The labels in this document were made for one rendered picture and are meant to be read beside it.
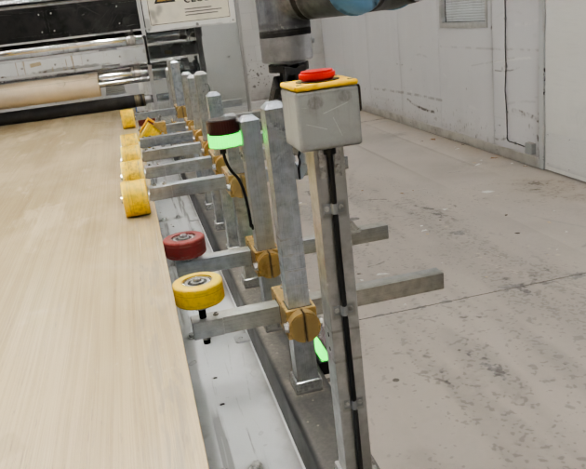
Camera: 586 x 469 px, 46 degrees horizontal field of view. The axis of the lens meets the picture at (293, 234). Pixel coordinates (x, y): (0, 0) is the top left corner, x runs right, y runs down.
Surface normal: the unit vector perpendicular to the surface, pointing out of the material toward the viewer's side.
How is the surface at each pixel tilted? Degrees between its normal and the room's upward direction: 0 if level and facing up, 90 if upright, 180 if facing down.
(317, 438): 0
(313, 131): 90
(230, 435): 0
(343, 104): 90
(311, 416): 0
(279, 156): 90
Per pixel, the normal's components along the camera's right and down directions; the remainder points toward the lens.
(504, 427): -0.11, -0.94
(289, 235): 0.23, 0.27
